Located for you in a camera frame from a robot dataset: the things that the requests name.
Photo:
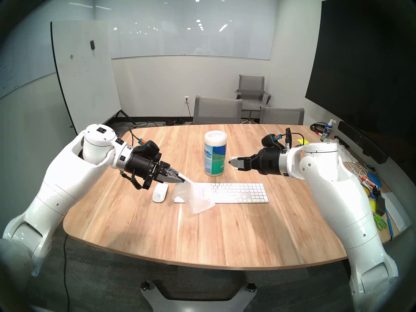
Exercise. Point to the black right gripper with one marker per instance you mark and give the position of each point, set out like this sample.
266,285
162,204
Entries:
268,162

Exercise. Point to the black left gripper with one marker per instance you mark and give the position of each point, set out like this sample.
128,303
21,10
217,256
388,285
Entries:
144,170

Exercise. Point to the white disinfecting wipe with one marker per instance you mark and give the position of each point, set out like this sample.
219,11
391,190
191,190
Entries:
195,197

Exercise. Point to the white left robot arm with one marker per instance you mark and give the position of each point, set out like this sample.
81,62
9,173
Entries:
58,191

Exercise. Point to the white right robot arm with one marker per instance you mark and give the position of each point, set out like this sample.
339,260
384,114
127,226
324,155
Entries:
338,197

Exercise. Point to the disinfecting wipes canister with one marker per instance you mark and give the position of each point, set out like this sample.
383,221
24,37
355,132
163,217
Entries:
215,155

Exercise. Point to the white slim keyboard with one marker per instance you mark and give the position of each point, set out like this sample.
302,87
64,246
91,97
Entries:
240,192

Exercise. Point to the grey mesh office chair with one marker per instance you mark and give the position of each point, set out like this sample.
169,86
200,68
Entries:
282,116
216,110

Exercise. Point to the yellow sticky note pad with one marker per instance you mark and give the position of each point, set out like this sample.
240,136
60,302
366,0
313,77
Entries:
300,141

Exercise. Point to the grey office chair with armrests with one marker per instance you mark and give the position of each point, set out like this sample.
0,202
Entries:
252,88

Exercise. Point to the whiteboard cleaner spray bottle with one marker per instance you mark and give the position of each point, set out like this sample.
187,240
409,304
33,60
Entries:
327,131

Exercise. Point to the crumpled white tissue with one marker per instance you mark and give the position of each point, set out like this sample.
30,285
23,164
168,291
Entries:
344,152

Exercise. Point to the black video conference bar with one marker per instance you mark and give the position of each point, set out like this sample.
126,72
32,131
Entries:
364,142

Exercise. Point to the white marker with red label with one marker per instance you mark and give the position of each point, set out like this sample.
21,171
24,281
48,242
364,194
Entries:
369,182

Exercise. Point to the mobile whiteboard on stand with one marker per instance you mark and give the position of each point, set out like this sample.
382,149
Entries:
84,80

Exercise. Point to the blue pouch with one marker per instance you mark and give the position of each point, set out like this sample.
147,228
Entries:
375,178

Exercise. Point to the black whiteboard eraser block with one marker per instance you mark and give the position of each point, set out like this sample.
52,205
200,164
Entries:
380,204

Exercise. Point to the blue pen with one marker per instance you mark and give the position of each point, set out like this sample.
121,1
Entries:
389,223

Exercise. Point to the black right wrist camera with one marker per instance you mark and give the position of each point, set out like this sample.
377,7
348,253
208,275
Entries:
271,141

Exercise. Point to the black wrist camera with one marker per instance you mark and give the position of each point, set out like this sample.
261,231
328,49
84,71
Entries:
150,148
271,141

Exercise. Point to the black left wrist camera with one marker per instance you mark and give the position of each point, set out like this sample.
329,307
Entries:
150,148

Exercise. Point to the glass wall board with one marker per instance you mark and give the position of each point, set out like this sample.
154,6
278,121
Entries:
19,64
195,28

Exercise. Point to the large black wall screen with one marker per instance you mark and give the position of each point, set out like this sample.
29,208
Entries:
357,71

